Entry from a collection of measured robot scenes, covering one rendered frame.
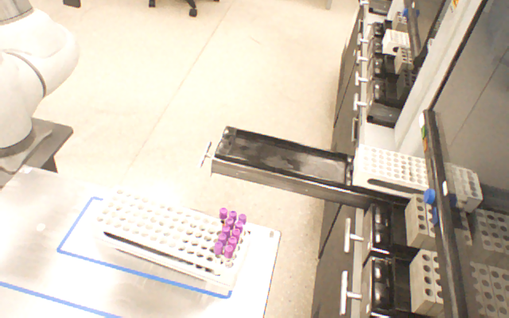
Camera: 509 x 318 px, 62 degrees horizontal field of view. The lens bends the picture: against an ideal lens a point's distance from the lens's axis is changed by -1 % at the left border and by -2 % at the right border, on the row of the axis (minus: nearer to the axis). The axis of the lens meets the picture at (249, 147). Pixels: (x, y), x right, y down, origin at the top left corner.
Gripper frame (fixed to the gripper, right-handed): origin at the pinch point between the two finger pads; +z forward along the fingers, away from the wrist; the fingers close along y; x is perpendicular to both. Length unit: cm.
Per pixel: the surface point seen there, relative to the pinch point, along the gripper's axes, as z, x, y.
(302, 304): 117, 68, -20
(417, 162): 31, 76, -14
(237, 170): 40, 33, -5
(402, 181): 31, 72, -6
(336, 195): 40, 59, -4
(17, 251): 40, -1, 33
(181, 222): 33.1, 26.9, 21.2
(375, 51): 33, 68, -76
